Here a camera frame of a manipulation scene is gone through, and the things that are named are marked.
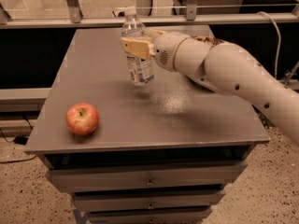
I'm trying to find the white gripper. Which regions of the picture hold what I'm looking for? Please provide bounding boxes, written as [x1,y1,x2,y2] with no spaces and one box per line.
[121,29,190,72]

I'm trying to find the clear plastic water bottle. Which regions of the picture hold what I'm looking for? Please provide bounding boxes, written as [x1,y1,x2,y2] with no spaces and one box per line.
[121,7,154,86]

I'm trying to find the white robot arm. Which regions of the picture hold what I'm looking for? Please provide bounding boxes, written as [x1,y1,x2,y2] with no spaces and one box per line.
[121,29,299,144]

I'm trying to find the brown crumpled chip bag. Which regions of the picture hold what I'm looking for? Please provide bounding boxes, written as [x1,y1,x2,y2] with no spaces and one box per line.
[192,35,223,46]

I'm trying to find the grey metal railing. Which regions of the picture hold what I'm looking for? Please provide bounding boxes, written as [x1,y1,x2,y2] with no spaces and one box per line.
[0,0,299,30]

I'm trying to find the red apple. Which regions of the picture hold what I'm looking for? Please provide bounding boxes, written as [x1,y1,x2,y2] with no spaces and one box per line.
[65,103,99,136]

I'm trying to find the top grey drawer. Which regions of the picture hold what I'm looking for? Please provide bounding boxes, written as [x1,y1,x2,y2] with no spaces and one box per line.
[46,161,247,193]

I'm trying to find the grey drawer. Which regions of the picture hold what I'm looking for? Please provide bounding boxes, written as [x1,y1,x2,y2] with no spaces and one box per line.
[46,161,247,193]
[73,189,225,212]
[88,206,212,224]

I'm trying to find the middle grey drawer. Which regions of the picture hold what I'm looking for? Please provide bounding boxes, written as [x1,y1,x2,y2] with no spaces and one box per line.
[73,189,225,212]

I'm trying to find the bottom grey drawer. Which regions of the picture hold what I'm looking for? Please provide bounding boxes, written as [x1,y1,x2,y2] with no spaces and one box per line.
[88,206,212,224]

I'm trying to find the white cable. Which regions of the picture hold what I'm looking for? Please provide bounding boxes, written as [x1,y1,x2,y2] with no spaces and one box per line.
[257,10,282,80]

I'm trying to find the black floor cable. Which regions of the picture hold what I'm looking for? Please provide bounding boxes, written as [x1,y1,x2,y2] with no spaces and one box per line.
[0,115,37,164]

